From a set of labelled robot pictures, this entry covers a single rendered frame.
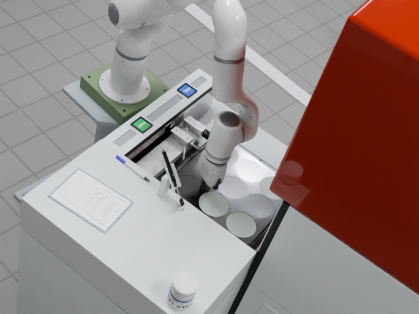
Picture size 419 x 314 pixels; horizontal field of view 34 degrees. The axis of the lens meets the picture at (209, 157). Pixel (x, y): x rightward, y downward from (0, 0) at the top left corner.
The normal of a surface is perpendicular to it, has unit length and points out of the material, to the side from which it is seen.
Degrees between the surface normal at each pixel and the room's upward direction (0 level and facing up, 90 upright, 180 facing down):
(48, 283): 90
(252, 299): 90
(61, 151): 0
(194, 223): 0
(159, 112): 0
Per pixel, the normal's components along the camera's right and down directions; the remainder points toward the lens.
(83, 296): -0.57, 0.51
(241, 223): 0.22, -0.66
